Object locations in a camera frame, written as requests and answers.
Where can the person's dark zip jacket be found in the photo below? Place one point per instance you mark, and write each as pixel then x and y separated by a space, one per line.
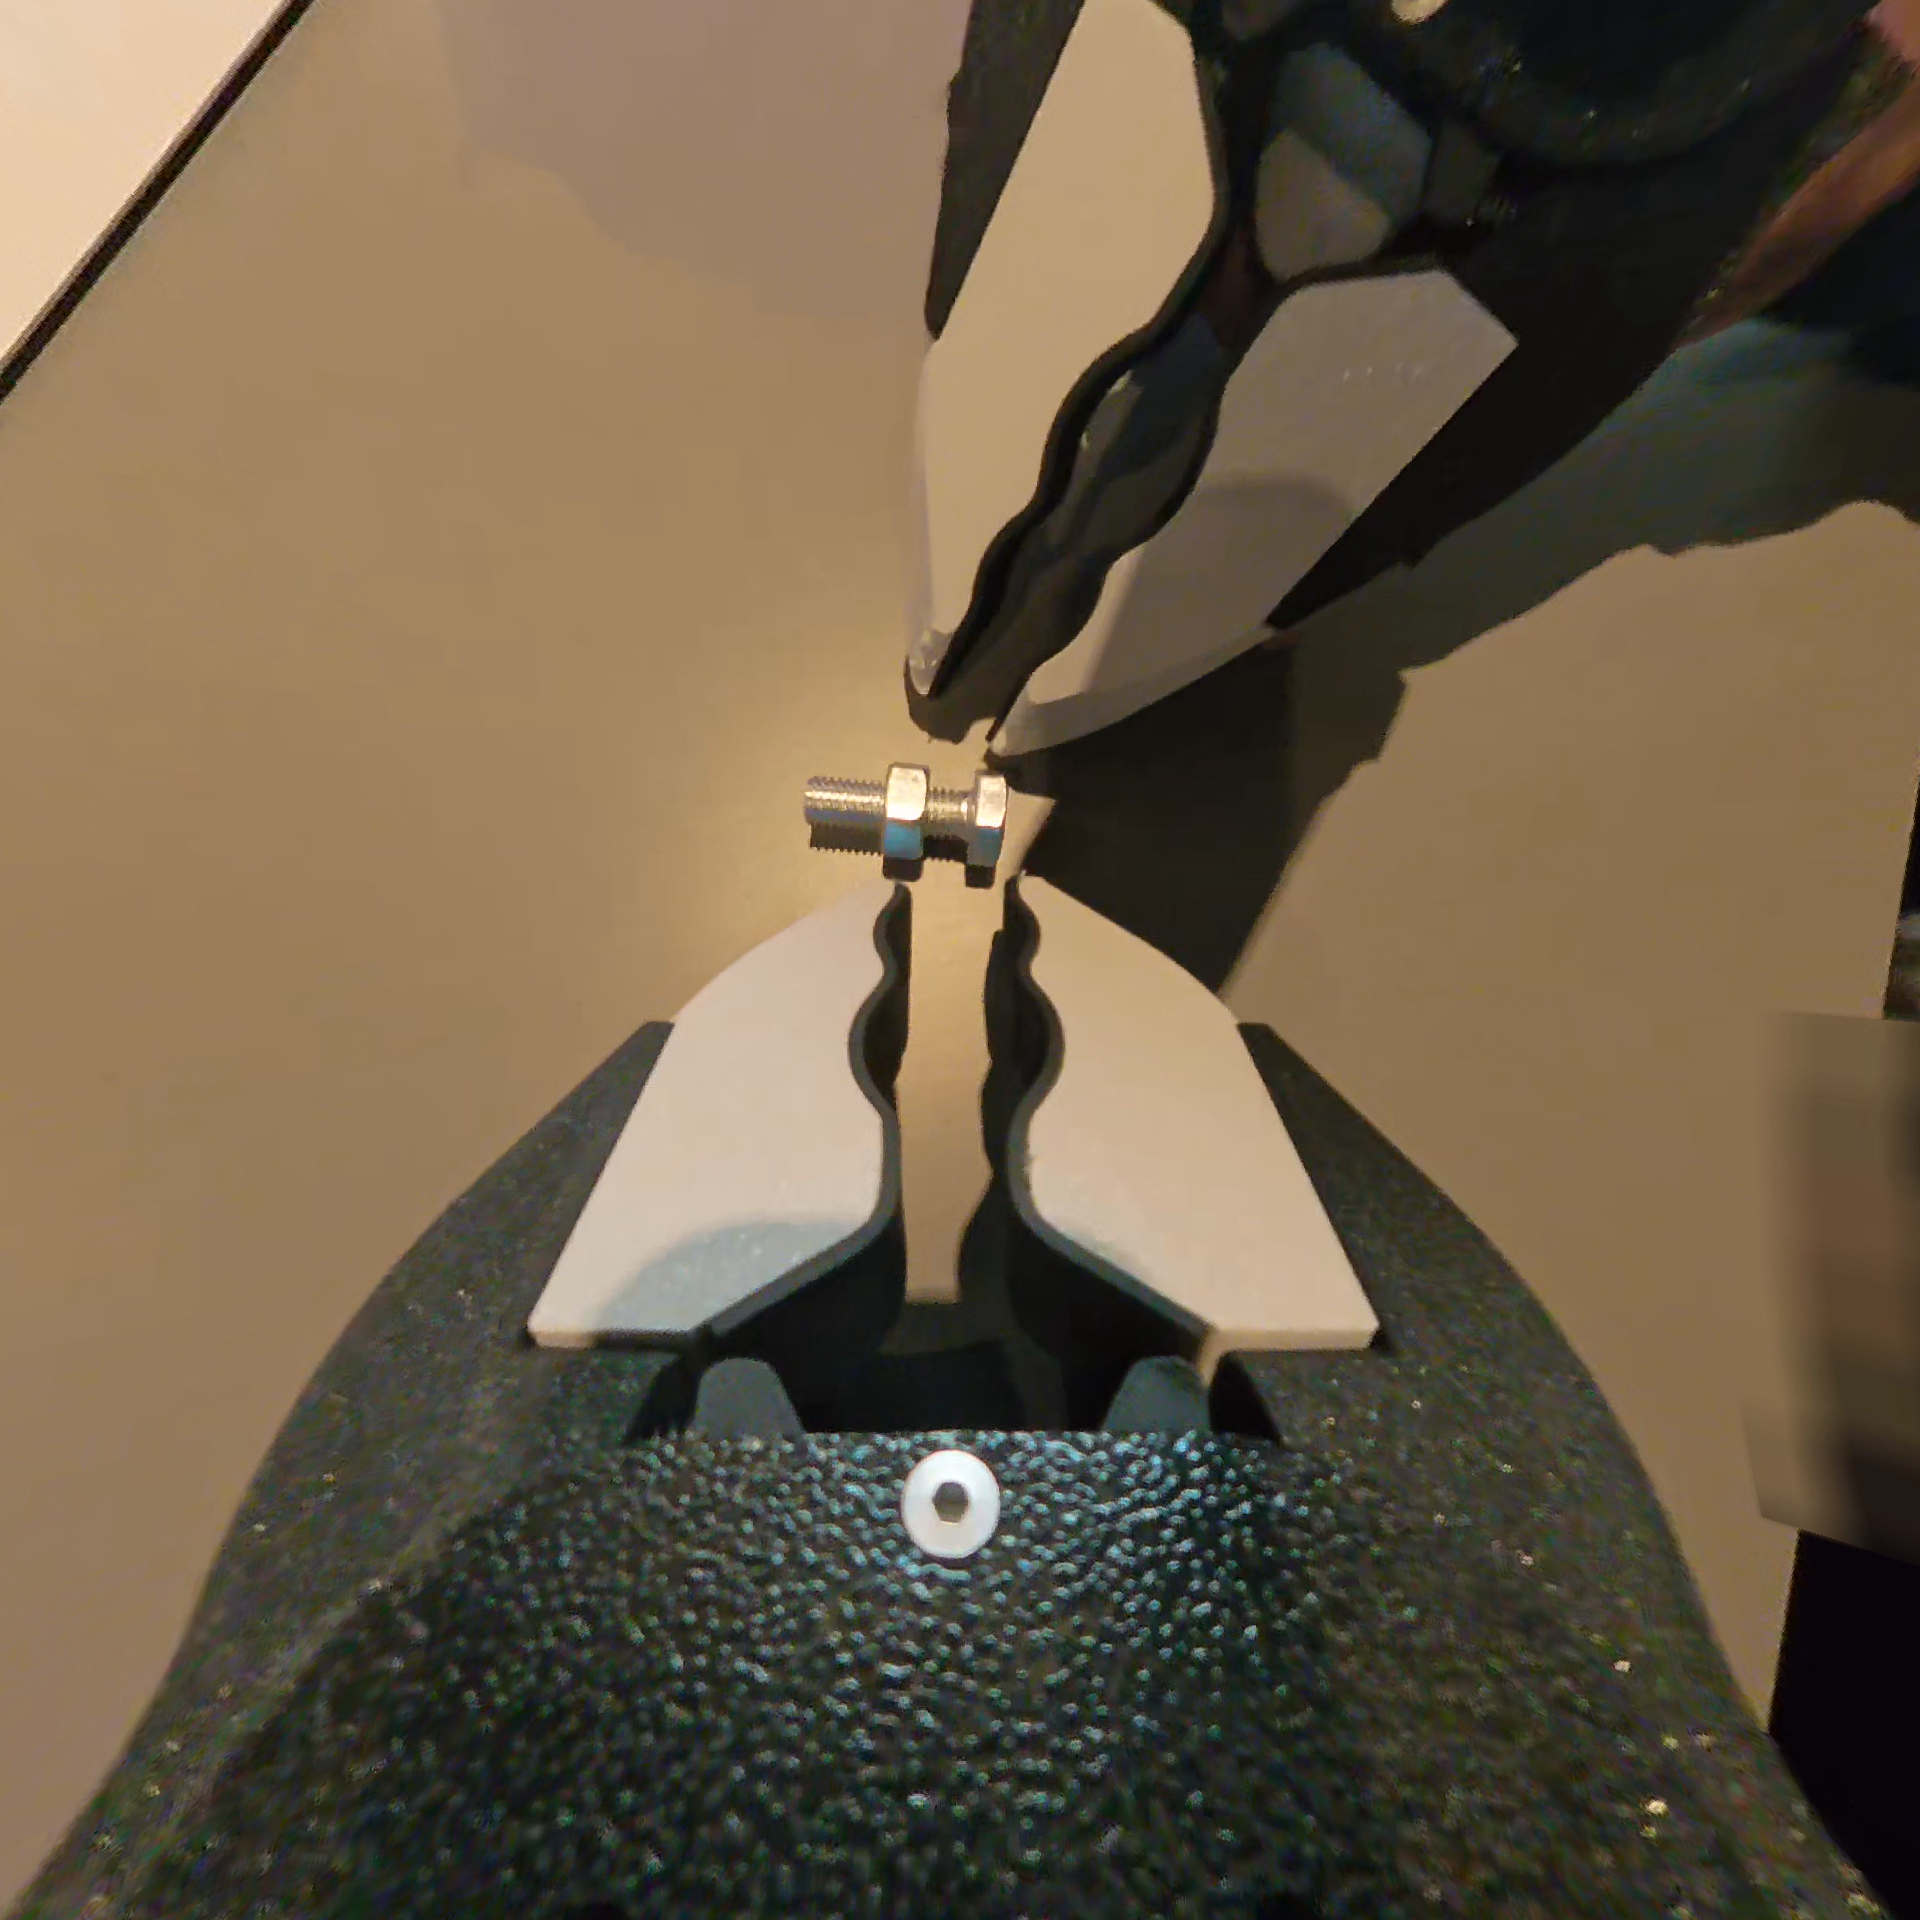
pixel 1862 1651

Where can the steel bolt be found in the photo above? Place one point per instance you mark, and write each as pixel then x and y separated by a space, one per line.
pixel 848 811

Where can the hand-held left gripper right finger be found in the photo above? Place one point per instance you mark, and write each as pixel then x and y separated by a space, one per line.
pixel 1184 1156

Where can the silver bolt with nut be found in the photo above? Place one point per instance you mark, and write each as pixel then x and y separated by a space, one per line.
pixel 905 812

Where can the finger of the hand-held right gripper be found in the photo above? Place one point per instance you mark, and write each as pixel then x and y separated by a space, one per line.
pixel 1079 181
pixel 1319 451

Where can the person's right hand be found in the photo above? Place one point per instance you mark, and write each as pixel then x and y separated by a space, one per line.
pixel 1846 195

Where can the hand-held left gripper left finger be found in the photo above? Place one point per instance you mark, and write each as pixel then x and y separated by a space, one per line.
pixel 735 1156

